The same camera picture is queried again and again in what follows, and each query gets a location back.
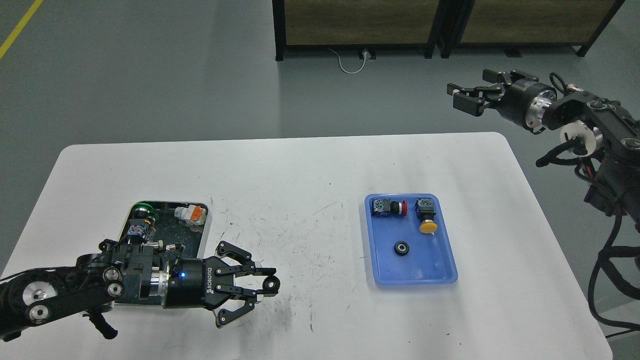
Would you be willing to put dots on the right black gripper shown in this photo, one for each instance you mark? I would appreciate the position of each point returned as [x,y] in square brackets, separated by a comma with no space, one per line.
[519,96]

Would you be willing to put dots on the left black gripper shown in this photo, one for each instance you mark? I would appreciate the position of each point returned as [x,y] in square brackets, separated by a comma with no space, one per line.
[200,283]

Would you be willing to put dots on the black gear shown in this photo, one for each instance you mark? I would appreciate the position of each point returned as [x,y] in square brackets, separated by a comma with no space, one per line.
[401,248]
[271,286]

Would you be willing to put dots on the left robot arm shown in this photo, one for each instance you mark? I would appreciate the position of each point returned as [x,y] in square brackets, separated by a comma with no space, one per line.
[228,284]

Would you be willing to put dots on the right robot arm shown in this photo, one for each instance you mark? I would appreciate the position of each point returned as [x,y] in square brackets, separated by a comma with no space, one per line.
[598,138]

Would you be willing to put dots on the wooden cabinet right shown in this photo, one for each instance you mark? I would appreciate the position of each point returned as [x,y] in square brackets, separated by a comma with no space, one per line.
[514,24]

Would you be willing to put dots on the wooden cabinet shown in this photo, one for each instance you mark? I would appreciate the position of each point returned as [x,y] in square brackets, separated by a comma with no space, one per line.
[357,24]
[514,24]

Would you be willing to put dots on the orange white connector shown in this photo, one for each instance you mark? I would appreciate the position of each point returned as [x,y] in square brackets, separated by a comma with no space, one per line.
[193,216]

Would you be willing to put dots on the steel tray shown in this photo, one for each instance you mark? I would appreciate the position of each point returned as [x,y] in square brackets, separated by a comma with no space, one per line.
[172,240]

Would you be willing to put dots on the green push button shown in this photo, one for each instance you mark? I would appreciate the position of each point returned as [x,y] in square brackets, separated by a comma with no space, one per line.
[144,211]

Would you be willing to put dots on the yellow push button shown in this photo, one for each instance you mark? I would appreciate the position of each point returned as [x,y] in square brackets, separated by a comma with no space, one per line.
[426,213]

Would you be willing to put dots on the red emergency push button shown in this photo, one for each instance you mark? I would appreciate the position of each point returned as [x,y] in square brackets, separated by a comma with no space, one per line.
[386,207]

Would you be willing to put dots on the blue plastic tray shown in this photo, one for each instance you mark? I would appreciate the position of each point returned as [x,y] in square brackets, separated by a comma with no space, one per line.
[430,261]

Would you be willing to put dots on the wooden cabinet left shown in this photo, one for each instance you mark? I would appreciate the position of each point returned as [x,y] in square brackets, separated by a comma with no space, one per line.
[357,24]

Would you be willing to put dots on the blue black switch block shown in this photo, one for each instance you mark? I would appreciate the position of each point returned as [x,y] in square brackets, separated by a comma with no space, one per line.
[139,233]

